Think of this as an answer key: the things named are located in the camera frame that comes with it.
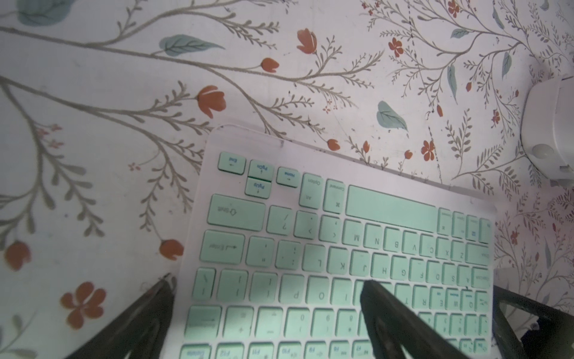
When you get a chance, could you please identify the white keyboard green keys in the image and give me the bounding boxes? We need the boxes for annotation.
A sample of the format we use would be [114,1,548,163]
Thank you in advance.
[161,125,496,358]

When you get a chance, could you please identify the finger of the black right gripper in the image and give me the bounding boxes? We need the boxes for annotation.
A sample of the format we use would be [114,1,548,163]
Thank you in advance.
[493,286,573,358]

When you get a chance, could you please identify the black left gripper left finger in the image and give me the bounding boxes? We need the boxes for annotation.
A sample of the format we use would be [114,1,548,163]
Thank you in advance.
[68,279,174,359]

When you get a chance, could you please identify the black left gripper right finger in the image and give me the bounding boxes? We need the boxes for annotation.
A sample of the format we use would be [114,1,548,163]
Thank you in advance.
[360,280,466,358]

